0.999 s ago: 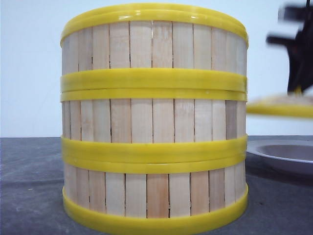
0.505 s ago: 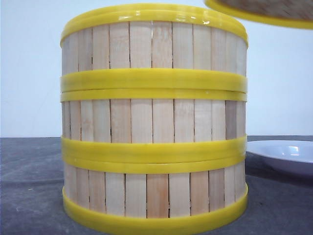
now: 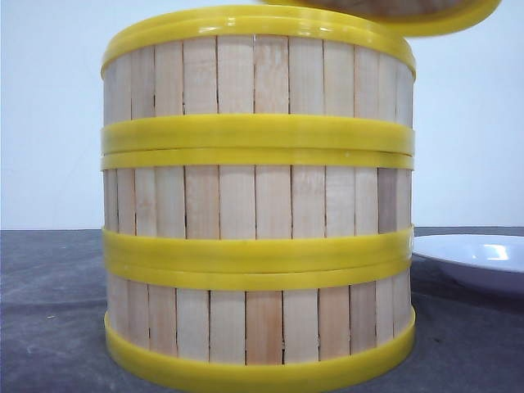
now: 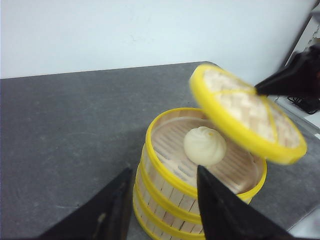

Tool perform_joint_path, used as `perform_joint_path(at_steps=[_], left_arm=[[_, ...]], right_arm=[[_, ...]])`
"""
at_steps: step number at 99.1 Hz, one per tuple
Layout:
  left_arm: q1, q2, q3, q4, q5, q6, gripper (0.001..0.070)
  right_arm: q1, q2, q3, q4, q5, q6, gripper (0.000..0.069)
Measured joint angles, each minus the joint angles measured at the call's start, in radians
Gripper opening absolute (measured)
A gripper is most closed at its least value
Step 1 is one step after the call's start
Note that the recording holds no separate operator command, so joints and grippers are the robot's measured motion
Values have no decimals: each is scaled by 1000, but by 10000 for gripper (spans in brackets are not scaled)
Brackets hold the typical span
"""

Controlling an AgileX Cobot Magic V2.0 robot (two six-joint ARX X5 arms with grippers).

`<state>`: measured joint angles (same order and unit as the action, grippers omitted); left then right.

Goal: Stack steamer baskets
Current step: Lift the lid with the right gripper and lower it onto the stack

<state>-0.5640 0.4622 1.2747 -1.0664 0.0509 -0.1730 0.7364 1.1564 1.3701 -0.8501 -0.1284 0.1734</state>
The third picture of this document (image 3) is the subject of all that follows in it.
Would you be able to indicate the lifted bamboo steamer tray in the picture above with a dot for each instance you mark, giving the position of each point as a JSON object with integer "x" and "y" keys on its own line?
{"x": 255, "y": 220}

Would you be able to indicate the bamboo steamer tray one bun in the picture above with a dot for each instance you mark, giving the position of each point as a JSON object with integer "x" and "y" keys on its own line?
{"x": 257, "y": 85}

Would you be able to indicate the woven bamboo steamer lid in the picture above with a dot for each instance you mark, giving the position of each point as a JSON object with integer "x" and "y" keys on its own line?
{"x": 410, "y": 18}

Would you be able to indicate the front bamboo steamer tray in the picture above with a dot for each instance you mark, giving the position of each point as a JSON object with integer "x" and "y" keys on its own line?
{"x": 326, "y": 336}

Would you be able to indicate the white plate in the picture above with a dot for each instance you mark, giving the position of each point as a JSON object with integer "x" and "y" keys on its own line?
{"x": 487, "y": 263}

